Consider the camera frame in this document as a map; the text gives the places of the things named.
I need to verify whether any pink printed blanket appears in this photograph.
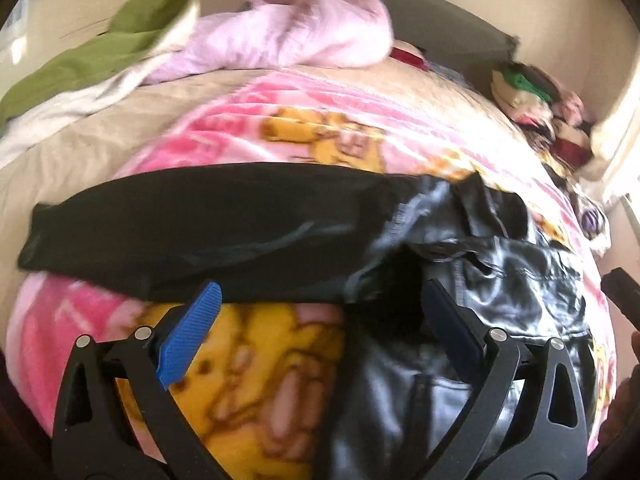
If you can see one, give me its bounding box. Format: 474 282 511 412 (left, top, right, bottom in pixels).
5 67 618 480

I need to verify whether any pile of folded clothes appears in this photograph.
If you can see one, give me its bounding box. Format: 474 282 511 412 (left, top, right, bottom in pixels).
491 60 601 171

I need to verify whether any green cloth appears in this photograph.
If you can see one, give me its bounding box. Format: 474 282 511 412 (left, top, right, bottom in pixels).
0 0 193 131

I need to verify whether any purple cloth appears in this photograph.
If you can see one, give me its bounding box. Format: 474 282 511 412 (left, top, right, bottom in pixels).
580 207 609 241

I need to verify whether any lilac comforter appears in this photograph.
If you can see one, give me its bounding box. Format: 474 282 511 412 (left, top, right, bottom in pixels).
145 0 394 86

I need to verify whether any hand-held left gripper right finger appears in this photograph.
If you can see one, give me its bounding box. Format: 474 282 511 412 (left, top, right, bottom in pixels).
422 278 588 480

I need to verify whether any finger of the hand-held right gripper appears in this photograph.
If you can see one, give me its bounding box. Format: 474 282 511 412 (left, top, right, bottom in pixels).
600 267 640 331

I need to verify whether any red pillow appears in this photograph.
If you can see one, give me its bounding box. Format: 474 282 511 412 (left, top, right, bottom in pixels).
389 45 431 72

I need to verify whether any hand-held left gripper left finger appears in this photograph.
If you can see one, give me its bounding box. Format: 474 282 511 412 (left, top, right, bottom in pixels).
51 280 236 480

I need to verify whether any cream curtain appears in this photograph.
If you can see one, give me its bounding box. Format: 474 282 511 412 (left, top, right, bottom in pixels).
575 87 640 203

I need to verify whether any grey headboard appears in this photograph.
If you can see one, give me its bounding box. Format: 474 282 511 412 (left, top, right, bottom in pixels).
255 0 521 86

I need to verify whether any black leather jacket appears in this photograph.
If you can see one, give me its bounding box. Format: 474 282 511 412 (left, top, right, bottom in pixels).
17 160 617 480

